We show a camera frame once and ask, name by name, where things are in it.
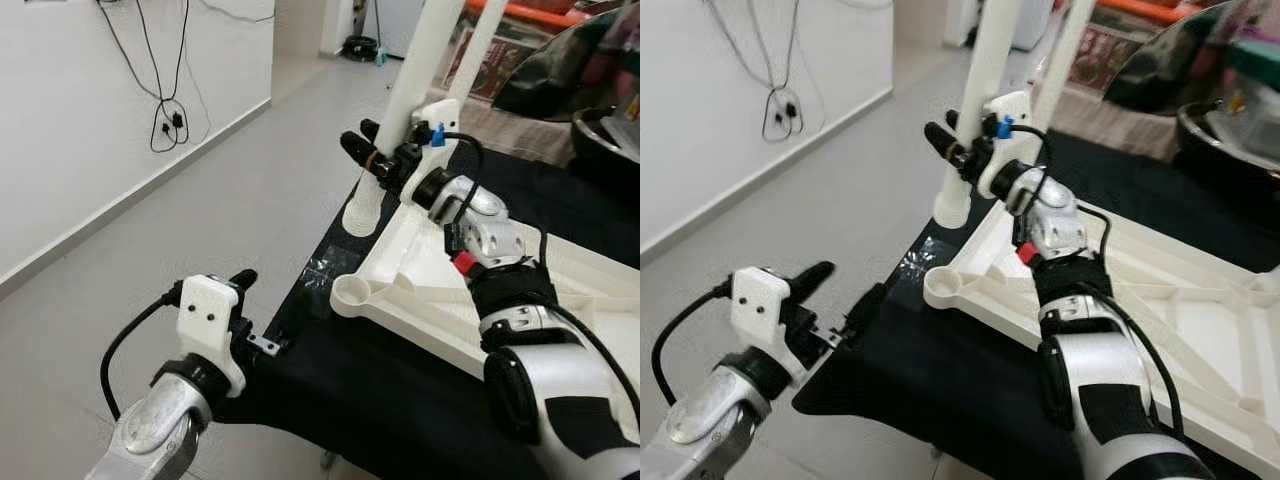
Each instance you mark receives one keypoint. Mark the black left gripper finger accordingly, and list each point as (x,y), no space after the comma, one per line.
(243,278)
(865,305)
(812,275)

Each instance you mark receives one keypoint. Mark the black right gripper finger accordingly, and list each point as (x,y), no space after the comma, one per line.
(370,128)
(953,118)
(940,140)
(355,150)

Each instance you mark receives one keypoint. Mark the white plastic table leg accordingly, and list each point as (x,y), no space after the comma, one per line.
(990,60)
(1060,60)
(420,70)
(478,45)

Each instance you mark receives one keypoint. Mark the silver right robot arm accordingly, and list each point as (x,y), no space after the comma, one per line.
(560,380)
(1110,390)

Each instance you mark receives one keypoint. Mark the white plastic children table top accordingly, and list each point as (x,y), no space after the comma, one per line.
(1180,320)
(430,290)

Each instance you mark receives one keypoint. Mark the clear tape cross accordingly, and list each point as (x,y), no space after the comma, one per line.
(920,262)
(325,268)

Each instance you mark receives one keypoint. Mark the mop with blue head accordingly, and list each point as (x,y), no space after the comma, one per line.
(380,58)

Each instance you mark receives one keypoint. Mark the black round robot vacuum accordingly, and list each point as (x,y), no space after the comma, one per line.
(360,48)

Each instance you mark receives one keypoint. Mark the white fridge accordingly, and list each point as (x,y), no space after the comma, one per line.
(400,25)
(1030,20)

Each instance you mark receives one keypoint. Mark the beige cloth covered shelf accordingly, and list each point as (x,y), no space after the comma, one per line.
(500,120)
(1110,120)

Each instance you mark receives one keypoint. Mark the red printed cardboard box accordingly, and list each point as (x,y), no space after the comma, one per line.
(500,65)
(1095,55)

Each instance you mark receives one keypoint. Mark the black plastic bag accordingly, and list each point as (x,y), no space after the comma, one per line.
(560,70)
(1170,60)

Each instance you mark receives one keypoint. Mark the orange bin lid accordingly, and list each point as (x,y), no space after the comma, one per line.
(1150,10)
(545,12)

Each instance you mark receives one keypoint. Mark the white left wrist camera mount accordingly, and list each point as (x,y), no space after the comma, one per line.
(760,305)
(210,310)

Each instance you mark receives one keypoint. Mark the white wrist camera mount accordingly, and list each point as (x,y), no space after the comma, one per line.
(210,310)
(760,305)
(1010,110)
(440,115)

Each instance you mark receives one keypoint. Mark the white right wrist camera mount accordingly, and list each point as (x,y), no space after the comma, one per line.
(1010,110)
(440,115)

